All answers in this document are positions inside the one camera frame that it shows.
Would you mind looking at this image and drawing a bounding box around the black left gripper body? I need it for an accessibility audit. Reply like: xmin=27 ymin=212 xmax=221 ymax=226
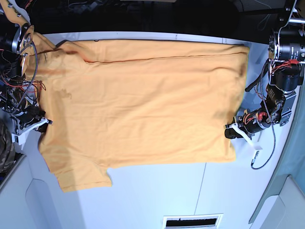
xmin=234 ymin=108 xmax=271 ymax=137

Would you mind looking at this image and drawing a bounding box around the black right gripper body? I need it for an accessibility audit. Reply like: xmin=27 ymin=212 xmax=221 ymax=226
xmin=11 ymin=106 xmax=46 ymax=131

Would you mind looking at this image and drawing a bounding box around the orange t-shirt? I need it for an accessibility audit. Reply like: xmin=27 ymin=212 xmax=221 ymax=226
xmin=26 ymin=33 xmax=249 ymax=192

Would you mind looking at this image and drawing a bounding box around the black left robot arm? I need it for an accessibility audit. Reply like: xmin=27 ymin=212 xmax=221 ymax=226
xmin=232 ymin=0 xmax=305 ymax=137

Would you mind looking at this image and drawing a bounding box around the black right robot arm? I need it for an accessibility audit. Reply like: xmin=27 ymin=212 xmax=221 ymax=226
xmin=0 ymin=23 xmax=45 ymax=134

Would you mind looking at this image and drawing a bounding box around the camouflage fabric pile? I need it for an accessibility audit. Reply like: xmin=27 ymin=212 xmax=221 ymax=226
xmin=0 ymin=121 xmax=16 ymax=173

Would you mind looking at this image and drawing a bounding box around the white floor vent grille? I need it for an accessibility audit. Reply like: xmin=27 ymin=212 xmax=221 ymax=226
xmin=162 ymin=213 xmax=223 ymax=229

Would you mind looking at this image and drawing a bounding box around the white right cabinet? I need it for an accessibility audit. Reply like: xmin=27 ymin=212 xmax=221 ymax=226
xmin=252 ymin=175 xmax=305 ymax=229

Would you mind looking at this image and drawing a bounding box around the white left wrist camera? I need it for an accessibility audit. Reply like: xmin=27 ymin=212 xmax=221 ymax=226
xmin=226 ymin=123 xmax=263 ymax=151

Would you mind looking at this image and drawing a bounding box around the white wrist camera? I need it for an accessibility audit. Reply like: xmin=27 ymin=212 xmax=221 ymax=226
xmin=226 ymin=123 xmax=263 ymax=151
xmin=11 ymin=117 xmax=53 ymax=145

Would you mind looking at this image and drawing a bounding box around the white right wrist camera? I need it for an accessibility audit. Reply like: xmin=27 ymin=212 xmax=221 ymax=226
xmin=11 ymin=117 xmax=53 ymax=145

